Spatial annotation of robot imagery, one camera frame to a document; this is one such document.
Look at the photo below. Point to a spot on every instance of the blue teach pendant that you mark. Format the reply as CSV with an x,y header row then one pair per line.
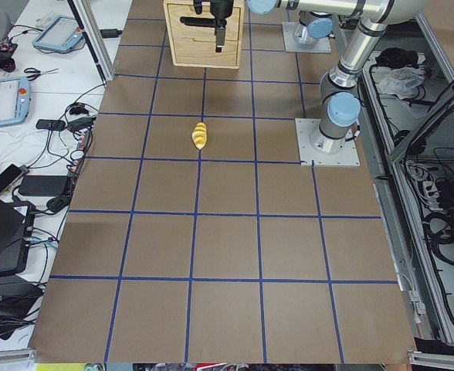
x,y
62,35
15,96

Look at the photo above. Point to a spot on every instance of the aluminium frame post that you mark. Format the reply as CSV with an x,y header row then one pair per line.
x,y
87,23

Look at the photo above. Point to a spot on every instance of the yellow toy bread roll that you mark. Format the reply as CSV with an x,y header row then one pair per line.
x,y
199,135

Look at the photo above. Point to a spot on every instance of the black power brick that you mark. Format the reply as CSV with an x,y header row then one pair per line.
x,y
43,185

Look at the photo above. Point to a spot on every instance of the black scissors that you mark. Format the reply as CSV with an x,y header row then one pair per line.
x,y
31,73

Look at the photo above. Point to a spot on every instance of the black laptop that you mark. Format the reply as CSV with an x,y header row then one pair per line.
x,y
16,222

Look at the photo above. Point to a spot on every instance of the blue teach pendant far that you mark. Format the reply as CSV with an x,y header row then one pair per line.
x,y
62,35

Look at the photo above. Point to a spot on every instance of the brown paper table mat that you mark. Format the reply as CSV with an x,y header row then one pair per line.
x,y
232,253

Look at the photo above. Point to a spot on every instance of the black smartphone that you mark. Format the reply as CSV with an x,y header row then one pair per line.
x,y
8,176

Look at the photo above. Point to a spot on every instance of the light wooden drawer cabinet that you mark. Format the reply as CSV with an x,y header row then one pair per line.
x,y
195,46

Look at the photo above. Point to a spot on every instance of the white crumpled cloth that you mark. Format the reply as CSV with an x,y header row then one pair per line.
x,y
403,82

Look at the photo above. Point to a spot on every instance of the blue teach pendant near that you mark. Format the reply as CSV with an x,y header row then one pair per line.
x,y
15,96

